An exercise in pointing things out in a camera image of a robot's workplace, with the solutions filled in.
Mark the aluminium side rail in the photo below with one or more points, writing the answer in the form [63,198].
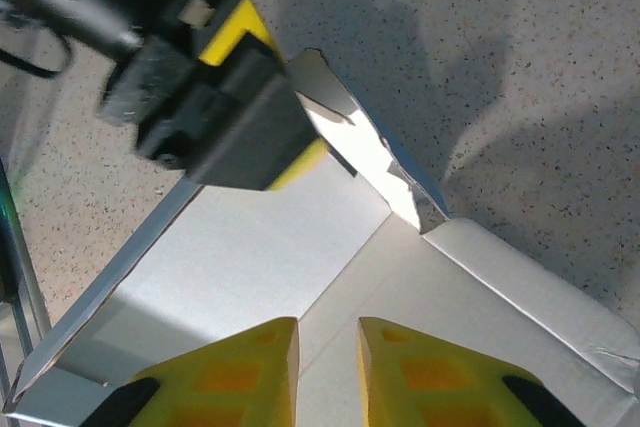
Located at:
[25,272]

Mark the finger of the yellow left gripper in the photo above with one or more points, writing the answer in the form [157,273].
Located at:
[235,29]
[235,127]

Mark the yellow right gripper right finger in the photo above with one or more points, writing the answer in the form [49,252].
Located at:
[440,387]

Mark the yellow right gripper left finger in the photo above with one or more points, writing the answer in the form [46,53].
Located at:
[230,382]

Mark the white cardboard paper box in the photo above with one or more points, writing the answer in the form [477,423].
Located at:
[250,257]

